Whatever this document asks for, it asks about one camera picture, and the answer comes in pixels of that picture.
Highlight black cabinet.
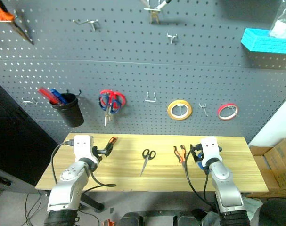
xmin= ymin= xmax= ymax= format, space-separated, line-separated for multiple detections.
xmin=0 ymin=76 xmax=60 ymax=194

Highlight long metal peg hook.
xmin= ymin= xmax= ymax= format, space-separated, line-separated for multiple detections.
xmin=22 ymin=97 xmax=39 ymax=105

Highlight double prong metal peg hook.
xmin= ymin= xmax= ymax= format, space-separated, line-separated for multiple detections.
xmin=73 ymin=19 xmax=99 ymax=32

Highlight thin metal peg hook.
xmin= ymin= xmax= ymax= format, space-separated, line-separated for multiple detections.
xmin=199 ymin=103 xmax=209 ymax=117

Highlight thin black floor cable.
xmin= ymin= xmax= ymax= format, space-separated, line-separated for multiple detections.
xmin=24 ymin=189 xmax=50 ymax=226

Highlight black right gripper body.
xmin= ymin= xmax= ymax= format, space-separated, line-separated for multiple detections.
xmin=193 ymin=143 xmax=204 ymax=163

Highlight blue handled scissors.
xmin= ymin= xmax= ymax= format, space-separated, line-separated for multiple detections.
xmin=99 ymin=94 xmax=122 ymax=122

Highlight turquoise plastic bin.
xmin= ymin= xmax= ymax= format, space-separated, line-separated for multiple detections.
xmin=240 ymin=28 xmax=286 ymax=55

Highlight orange black pliers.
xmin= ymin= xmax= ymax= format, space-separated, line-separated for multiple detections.
xmin=172 ymin=144 xmax=187 ymax=165

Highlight red tape roll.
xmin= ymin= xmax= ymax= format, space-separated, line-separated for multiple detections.
xmin=217 ymin=102 xmax=239 ymax=121

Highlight clear plastic bag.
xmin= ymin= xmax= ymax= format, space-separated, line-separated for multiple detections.
xmin=269 ymin=0 xmax=286 ymax=40

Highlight grey metal pegboard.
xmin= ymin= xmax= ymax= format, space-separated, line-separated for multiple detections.
xmin=0 ymin=0 xmax=286 ymax=145

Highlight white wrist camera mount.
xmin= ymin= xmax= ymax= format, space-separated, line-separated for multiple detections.
xmin=200 ymin=137 xmax=223 ymax=166
xmin=73 ymin=135 xmax=95 ymax=163

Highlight blue utility knife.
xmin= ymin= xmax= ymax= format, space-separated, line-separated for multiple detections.
xmin=50 ymin=88 xmax=68 ymax=105

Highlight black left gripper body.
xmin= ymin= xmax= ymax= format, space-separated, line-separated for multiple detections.
xmin=92 ymin=145 xmax=104 ymax=163

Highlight u-shaped metal peg hook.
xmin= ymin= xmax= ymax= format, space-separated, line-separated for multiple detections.
xmin=144 ymin=92 xmax=157 ymax=103

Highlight orange handled long nose pliers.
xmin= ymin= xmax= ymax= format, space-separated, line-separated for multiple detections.
xmin=0 ymin=0 xmax=35 ymax=46

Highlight orange black utility knife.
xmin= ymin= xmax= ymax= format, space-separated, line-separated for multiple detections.
xmin=105 ymin=136 xmax=119 ymax=153

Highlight dark rounded shape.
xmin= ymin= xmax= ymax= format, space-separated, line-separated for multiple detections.
xmin=172 ymin=211 xmax=198 ymax=226
xmin=118 ymin=211 xmax=145 ymax=226

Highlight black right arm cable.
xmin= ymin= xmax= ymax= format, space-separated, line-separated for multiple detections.
xmin=183 ymin=161 xmax=216 ymax=210

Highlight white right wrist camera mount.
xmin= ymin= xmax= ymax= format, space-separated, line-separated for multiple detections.
xmin=200 ymin=137 xmax=223 ymax=166

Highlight small cardboard box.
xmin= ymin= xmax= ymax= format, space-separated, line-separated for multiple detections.
xmin=249 ymin=145 xmax=277 ymax=198

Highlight large cardboard box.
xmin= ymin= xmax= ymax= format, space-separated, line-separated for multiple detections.
xmin=263 ymin=137 xmax=286 ymax=192

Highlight yellow tape roll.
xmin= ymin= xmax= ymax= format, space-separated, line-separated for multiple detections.
xmin=167 ymin=99 xmax=193 ymax=121

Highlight red handled scissors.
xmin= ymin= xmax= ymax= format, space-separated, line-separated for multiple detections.
xmin=99 ymin=89 xmax=127 ymax=127

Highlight small metal peg hook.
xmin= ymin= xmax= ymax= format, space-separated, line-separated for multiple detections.
xmin=166 ymin=33 xmax=178 ymax=45

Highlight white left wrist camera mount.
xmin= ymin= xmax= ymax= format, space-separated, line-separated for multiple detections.
xmin=73 ymin=135 xmax=95 ymax=163

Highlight black table leg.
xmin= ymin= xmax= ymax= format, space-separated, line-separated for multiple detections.
xmin=79 ymin=191 xmax=105 ymax=213

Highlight black handled scissors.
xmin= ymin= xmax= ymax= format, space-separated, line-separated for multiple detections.
xmin=139 ymin=148 xmax=156 ymax=178

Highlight white handled pliers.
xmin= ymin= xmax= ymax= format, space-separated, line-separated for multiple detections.
xmin=139 ymin=0 xmax=172 ymax=25

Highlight black cup holder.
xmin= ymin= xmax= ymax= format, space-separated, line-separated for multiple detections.
xmin=50 ymin=93 xmax=85 ymax=128

